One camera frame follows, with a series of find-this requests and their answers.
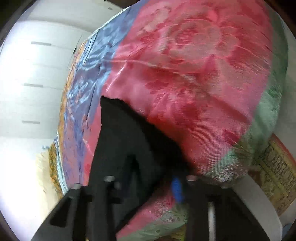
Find black pants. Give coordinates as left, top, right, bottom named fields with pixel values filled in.
left=88, top=97, right=189, bottom=240

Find white trousers leg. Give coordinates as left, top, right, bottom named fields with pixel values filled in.
left=233, top=175, right=282, bottom=240

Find orange green floral sheet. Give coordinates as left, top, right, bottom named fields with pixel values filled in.
left=43, top=141, right=63, bottom=200

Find patterned brown rug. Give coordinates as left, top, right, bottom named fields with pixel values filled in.
left=249, top=135, right=295, bottom=216

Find pink blue satin bedspread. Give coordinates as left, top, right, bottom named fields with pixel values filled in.
left=57, top=1, right=288, bottom=240

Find white wardrobe doors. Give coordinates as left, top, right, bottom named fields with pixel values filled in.
left=1, top=21, right=91, bottom=139

